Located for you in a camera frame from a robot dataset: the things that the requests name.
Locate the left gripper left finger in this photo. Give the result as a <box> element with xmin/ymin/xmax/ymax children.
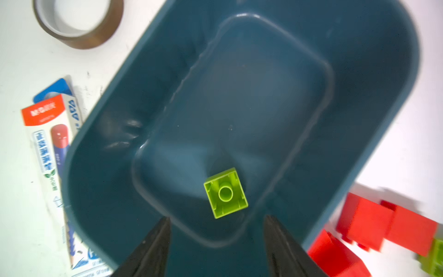
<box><xmin>111</xmin><ymin>217</ymin><xmax>171</xmax><ymax>277</ymax></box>

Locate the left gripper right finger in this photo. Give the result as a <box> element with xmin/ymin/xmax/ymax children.
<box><xmin>264</xmin><ymin>215</ymin><xmax>327</xmax><ymax>277</ymax></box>

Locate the red lego brick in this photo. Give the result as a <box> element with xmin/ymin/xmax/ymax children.
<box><xmin>308</xmin><ymin>230</ymin><xmax>371</xmax><ymax>277</ymax></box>
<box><xmin>336</xmin><ymin>193</ymin><xmax>437</xmax><ymax>256</ymax></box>

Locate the red lego brick back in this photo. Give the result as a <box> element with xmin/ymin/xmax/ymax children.
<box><xmin>336</xmin><ymin>193</ymin><xmax>437</xmax><ymax>256</ymax></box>

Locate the small green lego brick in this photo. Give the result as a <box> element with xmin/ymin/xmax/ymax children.
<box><xmin>204</xmin><ymin>168</ymin><xmax>249</xmax><ymax>219</ymax></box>

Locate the green lego brick back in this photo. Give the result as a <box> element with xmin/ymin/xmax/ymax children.
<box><xmin>418</xmin><ymin>239</ymin><xmax>443</xmax><ymax>277</ymax></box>

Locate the teal bin back left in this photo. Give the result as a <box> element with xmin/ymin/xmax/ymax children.
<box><xmin>62</xmin><ymin>1</ymin><xmax>419</xmax><ymax>277</ymax></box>

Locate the marker pen box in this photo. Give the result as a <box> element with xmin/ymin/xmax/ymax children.
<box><xmin>21</xmin><ymin>78</ymin><xmax>113</xmax><ymax>277</ymax></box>

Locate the brown tape roll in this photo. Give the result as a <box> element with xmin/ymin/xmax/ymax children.
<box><xmin>32</xmin><ymin>0</ymin><xmax>124</xmax><ymax>50</ymax></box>

